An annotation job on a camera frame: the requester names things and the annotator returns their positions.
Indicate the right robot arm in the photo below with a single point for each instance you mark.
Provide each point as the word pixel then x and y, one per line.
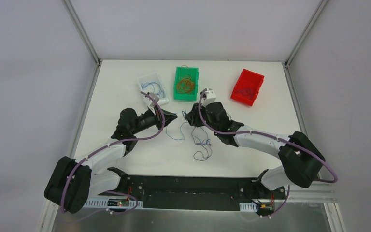
pixel 300 159

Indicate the green plastic bin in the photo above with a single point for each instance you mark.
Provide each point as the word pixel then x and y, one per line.
pixel 185 86

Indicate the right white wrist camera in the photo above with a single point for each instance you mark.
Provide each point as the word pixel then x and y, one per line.
pixel 208 97

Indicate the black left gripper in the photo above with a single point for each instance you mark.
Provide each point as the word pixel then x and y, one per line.
pixel 160 118

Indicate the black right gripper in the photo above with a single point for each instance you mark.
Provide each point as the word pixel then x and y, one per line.
pixel 197 115

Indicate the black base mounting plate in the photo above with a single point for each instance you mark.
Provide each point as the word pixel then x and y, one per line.
pixel 195 193

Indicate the red plastic bin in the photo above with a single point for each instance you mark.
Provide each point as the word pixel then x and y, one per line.
pixel 247 87

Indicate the white plastic bin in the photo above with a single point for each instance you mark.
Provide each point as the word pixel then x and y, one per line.
pixel 152 83

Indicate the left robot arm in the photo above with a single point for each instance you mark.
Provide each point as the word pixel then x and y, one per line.
pixel 74 181

